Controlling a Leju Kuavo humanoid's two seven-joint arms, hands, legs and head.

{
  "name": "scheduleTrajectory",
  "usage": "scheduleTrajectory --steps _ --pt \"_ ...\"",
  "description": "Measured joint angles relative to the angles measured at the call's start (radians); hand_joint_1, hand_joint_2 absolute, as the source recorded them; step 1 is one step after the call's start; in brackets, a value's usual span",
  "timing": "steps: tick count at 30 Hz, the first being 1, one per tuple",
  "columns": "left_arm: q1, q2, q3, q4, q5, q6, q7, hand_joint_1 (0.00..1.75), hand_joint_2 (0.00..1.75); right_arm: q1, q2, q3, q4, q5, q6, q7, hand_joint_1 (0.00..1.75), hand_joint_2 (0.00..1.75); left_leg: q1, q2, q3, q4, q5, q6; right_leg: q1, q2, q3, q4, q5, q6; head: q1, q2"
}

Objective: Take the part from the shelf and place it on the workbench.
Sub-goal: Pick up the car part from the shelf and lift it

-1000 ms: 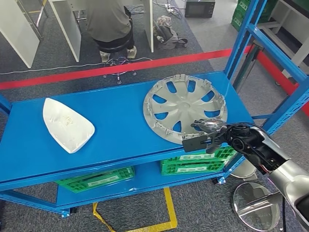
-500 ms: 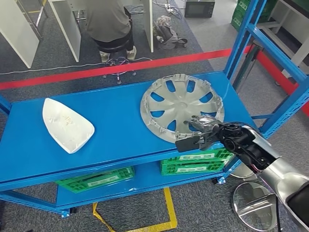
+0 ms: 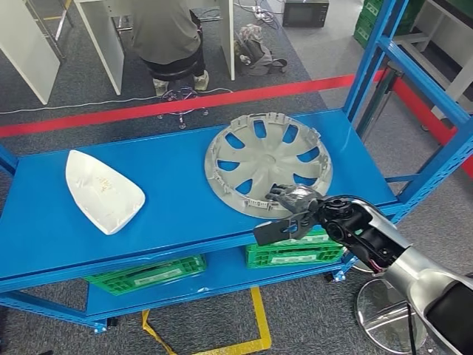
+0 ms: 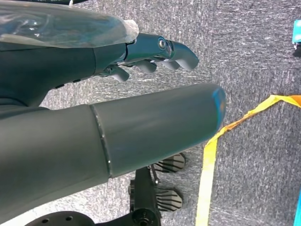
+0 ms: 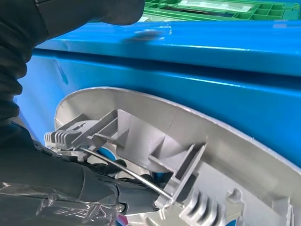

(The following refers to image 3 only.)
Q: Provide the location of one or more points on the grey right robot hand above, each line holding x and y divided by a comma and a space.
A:
299, 198

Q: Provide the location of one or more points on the grey plastic wheel hubcap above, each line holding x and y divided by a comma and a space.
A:
265, 161

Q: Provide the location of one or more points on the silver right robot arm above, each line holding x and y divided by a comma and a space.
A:
388, 250

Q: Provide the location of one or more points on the blue metal shelf rack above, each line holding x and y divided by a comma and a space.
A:
177, 196

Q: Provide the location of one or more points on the white plastic cover part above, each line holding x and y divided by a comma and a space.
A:
103, 191

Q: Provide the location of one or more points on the grey bag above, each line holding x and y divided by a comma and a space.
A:
259, 54

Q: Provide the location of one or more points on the black microwave oven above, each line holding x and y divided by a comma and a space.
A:
306, 12

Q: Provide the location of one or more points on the red barrier belt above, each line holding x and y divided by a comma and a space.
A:
425, 112
148, 109

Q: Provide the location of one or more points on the white power strip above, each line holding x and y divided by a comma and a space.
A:
262, 12

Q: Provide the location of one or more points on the green crate stack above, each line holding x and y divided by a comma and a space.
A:
370, 22

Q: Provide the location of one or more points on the black round stool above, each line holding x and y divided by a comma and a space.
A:
177, 73

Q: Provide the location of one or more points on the person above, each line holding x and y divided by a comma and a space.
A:
166, 29

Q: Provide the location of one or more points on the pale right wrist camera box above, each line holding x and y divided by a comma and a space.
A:
273, 232

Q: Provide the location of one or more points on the white table frame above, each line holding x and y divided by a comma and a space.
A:
454, 44

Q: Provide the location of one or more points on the metal chair frame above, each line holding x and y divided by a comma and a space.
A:
47, 29

